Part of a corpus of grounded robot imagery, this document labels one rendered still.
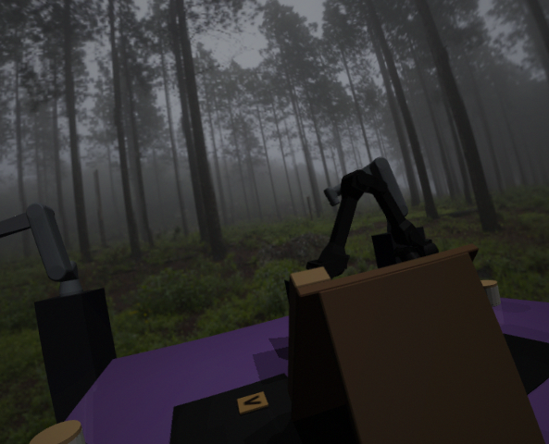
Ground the tan tile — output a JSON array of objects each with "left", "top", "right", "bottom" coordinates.
[{"left": 237, "top": 391, "right": 268, "bottom": 414}]

